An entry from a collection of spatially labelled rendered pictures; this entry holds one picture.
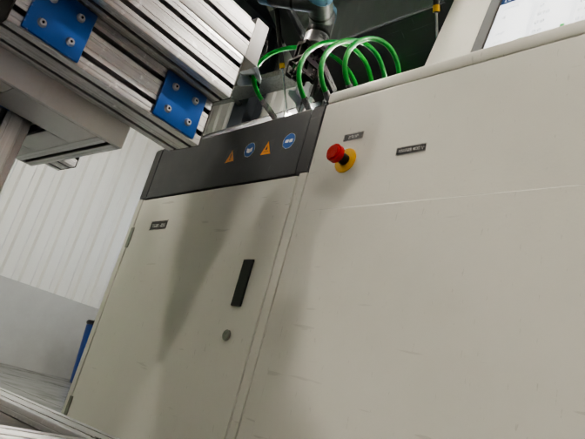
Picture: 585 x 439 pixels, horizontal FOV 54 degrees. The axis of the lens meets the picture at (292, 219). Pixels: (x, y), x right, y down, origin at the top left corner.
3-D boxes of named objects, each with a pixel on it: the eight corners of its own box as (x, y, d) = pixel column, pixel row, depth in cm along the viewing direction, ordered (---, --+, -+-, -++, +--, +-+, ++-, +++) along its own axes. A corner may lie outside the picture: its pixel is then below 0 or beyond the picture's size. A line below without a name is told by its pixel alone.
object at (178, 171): (145, 199, 166) (163, 149, 171) (158, 205, 168) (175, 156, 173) (294, 173, 121) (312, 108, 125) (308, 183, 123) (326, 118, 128)
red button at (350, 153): (319, 165, 109) (325, 140, 111) (332, 174, 112) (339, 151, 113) (339, 161, 106) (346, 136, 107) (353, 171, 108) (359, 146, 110)
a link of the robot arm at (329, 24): (312, -5, 173) (314, 14, 181) (303, 24, 170) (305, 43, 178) (338, -2, 172) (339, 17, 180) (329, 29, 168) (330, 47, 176)
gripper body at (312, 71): (283, 77, 168) (293, 43, 172) (303, 92, 173) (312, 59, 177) (301, 70, 163) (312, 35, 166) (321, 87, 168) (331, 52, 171)
